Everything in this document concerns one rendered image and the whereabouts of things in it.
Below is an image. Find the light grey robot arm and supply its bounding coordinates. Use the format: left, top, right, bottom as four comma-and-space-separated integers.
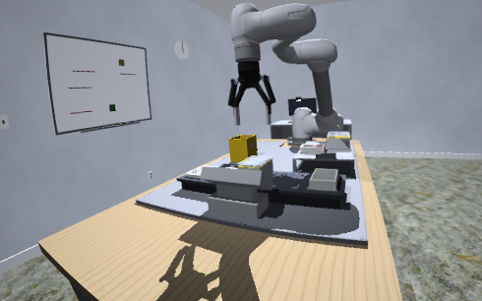
230, 3, 344, 146

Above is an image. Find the yellow-framed tip rack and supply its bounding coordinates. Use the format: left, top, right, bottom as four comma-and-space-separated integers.
263, 163, 273, 176

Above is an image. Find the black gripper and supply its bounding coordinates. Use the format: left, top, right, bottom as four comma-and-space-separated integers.
228, 61, 276, 126

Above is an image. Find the yellow open-top bin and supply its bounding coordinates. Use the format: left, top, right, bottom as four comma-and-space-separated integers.
228, 135, 258, 162

